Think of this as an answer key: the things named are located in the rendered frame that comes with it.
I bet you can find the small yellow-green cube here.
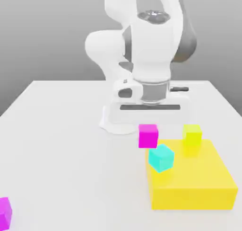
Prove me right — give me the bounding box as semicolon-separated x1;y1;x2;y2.
182;124;203;157

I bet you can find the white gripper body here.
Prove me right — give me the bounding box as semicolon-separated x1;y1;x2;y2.
110;96;191;125

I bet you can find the small magenta cube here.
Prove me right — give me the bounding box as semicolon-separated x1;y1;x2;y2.
138;124;159;149
0;196;13;231

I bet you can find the small cyan cube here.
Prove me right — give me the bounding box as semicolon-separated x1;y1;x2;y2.
148;143;175;174

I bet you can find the large yellow box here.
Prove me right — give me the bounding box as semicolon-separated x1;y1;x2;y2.
145;139;239;211

